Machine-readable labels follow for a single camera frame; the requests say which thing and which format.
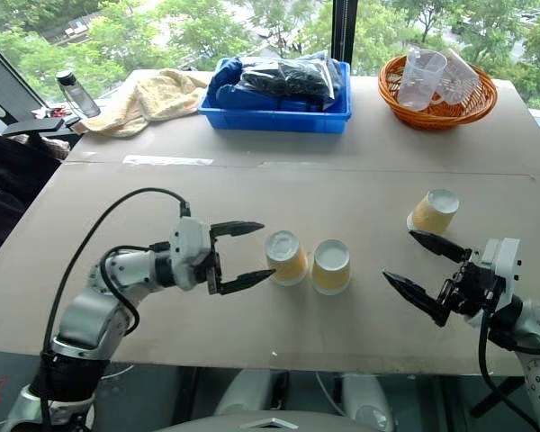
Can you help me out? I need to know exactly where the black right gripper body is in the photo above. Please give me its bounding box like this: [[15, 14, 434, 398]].
[[436, 258, 508, 319]]

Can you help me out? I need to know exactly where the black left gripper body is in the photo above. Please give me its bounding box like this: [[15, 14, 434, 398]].
[[192, 223, 224, 297]]

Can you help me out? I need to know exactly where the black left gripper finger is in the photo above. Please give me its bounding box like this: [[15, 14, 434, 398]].
[[210, 220, 266, 240], [220, 268, 277, 297]]

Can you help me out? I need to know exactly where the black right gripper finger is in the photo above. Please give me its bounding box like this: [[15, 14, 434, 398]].
[[382, 269, 452, 329], [408, 229, 473, 266]]

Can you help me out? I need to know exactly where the yellow paper cup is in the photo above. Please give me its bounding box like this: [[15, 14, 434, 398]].
[[310, 238, 353, 296], [406, 188, 461, 236], [264, 229, 309, 287]]

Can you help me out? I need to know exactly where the black table leg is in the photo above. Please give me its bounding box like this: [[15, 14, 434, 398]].
[[469, 375, 528, 419]]

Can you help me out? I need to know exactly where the white rounded robot leg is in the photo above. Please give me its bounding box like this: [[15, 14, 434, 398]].
[[340, 373, 396, 432], [213, 369, 290, 419]]

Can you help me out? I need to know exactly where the blue plastic bin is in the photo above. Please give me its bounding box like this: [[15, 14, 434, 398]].
[[197, 57, 354, 134]]

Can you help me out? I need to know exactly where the orange woven basket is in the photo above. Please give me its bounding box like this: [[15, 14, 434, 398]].
[[377, 54, 499, 131]]

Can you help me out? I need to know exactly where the grey robot torso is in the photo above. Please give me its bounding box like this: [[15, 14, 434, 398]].
[[155, 406, 379, 432]]

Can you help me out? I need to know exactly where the blue cloth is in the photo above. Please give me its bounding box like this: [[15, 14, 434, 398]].
[[207, 57, 254, 109]]

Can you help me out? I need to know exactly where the pale yellow towel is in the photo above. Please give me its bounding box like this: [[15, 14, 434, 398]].
[[70, 67, 212, 138]]

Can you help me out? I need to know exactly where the clear bag of black items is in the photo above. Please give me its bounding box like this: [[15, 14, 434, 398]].
[[239, 55, 339, 113]]

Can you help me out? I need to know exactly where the clear plastic measuring cup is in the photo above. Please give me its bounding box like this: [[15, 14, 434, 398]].
[[396, 48, 449, 112]]

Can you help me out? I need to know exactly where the clear ribbed plastic cup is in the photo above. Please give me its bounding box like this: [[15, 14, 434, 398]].
[[434, 46, 481, 106]]

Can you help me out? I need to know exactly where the clear bottle with black cap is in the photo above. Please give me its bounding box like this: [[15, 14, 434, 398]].
[[55, 68, 102, 120]]

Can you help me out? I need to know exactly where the black chair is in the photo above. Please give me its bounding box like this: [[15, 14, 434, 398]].
[[0, 129, 69, 274]]

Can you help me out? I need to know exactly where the black flat armrest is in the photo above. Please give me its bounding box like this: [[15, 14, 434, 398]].
[[1, 117, 65, 137]]

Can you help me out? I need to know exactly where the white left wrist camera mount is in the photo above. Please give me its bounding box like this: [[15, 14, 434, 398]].
[[169, 217, 213, 290]]

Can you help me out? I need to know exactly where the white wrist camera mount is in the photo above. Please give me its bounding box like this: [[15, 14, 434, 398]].
[[480, 237, 522, 312], [169, 217, 213, 290]]

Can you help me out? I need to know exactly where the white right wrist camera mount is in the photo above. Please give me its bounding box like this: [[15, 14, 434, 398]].
[[480, 237, 522, 312]]

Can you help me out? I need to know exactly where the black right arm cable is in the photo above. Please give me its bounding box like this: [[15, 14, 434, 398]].
[[477, 309, 540, 432]]

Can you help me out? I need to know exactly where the short black left arm cable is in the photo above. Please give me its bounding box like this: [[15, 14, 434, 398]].
[[99, 241, 173, 338]]

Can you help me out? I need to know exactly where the thin white cable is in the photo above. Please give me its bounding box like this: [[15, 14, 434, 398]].
[[313, 372, 348, 418]]

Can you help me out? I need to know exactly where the black window post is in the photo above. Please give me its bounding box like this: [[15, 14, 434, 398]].
[[331, 0, 359, 76]]

